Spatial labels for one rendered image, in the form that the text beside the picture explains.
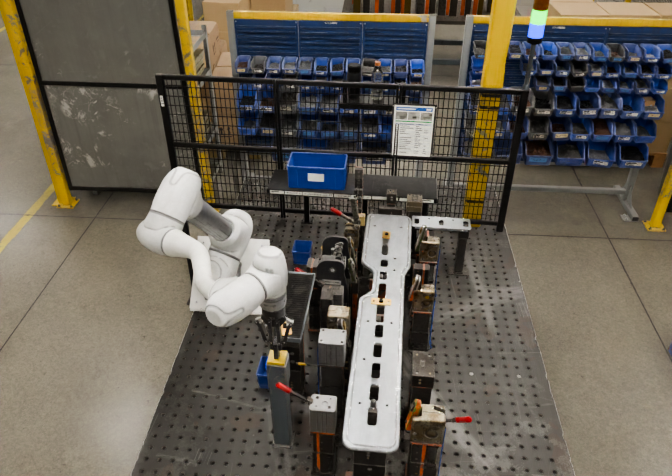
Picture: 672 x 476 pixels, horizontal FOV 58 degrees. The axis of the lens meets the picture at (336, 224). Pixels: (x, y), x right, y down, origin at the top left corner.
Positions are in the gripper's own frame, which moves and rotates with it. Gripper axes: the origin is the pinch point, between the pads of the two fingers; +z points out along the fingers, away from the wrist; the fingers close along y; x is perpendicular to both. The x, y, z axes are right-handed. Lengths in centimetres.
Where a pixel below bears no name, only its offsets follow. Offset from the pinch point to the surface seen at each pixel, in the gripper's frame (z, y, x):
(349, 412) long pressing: 18.6, 25.7, -8.5
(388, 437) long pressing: 18.9, 39.3, -16.7
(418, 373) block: 16, 49, 9
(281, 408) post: 27.0, 0.8, -2.8
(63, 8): -39, -193, 254
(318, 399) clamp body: 12.9, 15.3, -8.9
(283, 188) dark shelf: 16, -22, 130
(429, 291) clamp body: 15, 53, 53
